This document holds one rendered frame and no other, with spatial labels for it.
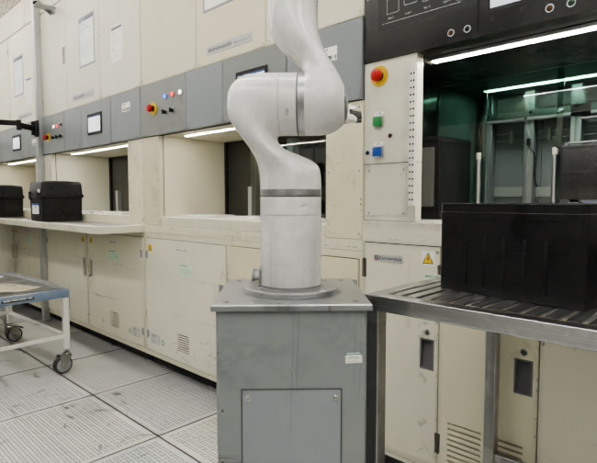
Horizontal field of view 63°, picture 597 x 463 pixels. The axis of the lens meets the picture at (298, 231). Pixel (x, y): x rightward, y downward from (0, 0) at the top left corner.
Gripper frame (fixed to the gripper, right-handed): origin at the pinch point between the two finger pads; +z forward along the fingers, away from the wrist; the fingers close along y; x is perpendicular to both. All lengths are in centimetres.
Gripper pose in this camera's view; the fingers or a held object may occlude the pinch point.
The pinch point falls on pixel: (355, 117)
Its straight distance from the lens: 159.3
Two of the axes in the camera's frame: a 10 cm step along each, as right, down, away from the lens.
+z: 6.9, -0.5, 7.2
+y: 7.2, 0.4, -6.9
